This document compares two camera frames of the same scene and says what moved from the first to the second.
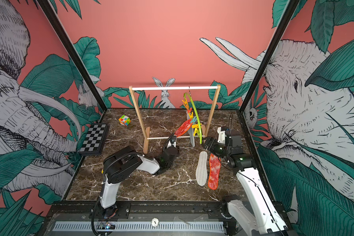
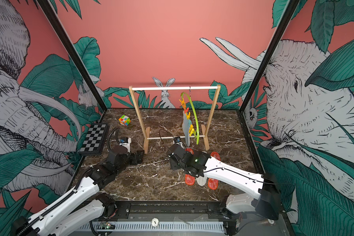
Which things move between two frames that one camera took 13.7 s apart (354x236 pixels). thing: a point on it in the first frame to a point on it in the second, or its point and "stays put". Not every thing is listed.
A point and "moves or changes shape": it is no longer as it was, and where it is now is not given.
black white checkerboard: x=95 y=138 stays put
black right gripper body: x=217 y=149 to x=174 y=166
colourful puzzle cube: x=124 y=120 stays put
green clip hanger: x=189 y=103 moves or changes shape
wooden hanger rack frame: x=145 y=130 stays put
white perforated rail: x=142 y=227 stays put
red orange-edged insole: x=185 y=126 to x=189 y=180
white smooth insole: x=191 y=132 moves or changes shape
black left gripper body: x=177 y=150 to x=133 y=160
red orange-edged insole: x=215 y=165 stays put
